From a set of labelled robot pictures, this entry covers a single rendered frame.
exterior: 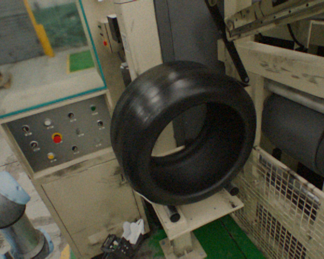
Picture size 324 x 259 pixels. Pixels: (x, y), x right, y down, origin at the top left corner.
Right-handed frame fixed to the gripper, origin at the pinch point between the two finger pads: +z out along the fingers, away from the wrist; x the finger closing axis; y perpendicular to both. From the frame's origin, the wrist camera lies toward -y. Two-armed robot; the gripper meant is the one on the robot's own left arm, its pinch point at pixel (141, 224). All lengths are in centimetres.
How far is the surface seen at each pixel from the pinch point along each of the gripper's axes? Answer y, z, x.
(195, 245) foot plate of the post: -96, 41, 46
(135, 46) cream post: 46, 50, 1
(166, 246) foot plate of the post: -88, 33, 64
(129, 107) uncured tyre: 34.0, 21.7, -6.4
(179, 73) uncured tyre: 35, 35, -21
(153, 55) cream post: 39, 54, -1
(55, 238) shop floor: -54, 6, 151
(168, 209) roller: -10.6, 13.8, 1.9
